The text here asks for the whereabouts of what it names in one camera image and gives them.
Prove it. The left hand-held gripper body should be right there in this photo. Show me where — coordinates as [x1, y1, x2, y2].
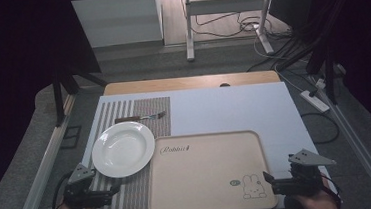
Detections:
[60, 161, 114, 209]

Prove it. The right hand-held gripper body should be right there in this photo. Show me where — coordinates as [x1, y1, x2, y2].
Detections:
[270, 146, 340, 200]

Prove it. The white round plate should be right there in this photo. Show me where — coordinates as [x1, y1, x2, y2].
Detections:
[89, 119, 159, 181]

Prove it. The person's right hand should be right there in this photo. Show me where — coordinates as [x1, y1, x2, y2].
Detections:
[292, 174, 342, 209]

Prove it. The striped woven placemat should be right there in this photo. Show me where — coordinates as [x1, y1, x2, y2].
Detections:
[80, 96, 180, 209]

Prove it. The beige tray with rabbit print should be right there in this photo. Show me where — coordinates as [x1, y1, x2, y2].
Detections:
[142, 128, 280, 209]

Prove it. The pale blue table cover board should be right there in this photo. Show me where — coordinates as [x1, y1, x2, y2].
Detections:
[76, 77, 336, 209]

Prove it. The white power strip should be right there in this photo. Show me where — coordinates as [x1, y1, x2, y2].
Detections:
[299, 87, 332, 115]

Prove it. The black metal stand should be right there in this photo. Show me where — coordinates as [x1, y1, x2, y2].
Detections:
[273, 36, 340, 110]
[49, 65, 112, 128]

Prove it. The black curtain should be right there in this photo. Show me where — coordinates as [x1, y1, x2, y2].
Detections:
[0, 0, 113, 209]
[267, 0, 371, 155]

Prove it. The white partition panel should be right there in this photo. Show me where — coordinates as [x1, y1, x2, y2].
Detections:
[71, 0, 166, 51]

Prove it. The white metal stand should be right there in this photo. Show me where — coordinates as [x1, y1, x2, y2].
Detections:
[181, 0, 283, 63]

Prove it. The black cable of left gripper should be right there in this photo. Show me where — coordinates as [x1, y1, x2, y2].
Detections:
[45, 171, 77, 209]

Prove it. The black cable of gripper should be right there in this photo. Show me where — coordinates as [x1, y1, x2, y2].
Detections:
[45, 171, 77, 209]
[319, 171, 344, 208]

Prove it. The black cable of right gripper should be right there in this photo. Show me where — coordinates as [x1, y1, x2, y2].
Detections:
[319, 171, 344, 208]

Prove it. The aluminium frame rail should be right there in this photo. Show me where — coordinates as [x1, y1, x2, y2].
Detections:
[306, 69, 371, 209]
[0, 92, 86, 209]

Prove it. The black rectangular floor frame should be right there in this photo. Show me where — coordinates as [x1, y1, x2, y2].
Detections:
[58, 125, 85, 150]

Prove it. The black looped floor cable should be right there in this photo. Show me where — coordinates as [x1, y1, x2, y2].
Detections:
[300, 109, 342, 146]

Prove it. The fork with wooden handle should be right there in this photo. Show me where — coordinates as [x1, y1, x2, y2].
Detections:
[113, 110, 168, 125]

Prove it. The white floor cable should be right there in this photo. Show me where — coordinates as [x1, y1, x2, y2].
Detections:
[250, 19, 307, 97]

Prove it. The tangle of black floor cables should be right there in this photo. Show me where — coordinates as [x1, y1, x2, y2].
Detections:
[181, 0, 309, 78]

